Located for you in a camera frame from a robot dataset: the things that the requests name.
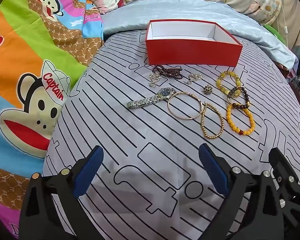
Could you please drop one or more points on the grey line-print bed sheet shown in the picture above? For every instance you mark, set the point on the grey line-print bed sheet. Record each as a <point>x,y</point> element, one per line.
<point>152,135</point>

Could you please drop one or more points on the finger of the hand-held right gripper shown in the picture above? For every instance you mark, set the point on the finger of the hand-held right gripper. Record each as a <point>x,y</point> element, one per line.
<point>287,180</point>

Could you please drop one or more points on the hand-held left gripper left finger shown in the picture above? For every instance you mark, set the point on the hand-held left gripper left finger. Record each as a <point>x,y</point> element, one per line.
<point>87,172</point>

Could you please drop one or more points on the red cardboard box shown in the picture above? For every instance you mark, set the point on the red cardboard box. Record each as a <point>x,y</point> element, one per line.
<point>190,52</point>

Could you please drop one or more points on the green plastic object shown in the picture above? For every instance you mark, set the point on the green plastic object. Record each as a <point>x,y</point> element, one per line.
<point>277,33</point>

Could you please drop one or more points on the cartoon monkey blanket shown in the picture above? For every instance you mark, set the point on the cartoon monkey blanket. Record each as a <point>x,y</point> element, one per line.
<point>27,42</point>

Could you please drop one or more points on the silver wrist watch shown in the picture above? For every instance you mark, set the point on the silver wrist watch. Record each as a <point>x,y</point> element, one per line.
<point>165,93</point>

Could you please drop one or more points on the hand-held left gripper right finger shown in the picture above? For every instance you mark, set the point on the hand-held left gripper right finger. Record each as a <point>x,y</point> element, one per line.
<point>212,170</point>

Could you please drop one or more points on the beige curtain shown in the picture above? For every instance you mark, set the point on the beige curtain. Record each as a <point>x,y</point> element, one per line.
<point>295,17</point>

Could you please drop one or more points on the light blue satin blanket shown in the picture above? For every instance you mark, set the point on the light blue satin blanket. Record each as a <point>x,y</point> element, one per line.
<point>130,15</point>

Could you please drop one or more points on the thin gold bangle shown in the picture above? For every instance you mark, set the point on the thin gold bangle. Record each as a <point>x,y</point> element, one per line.
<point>168,104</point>

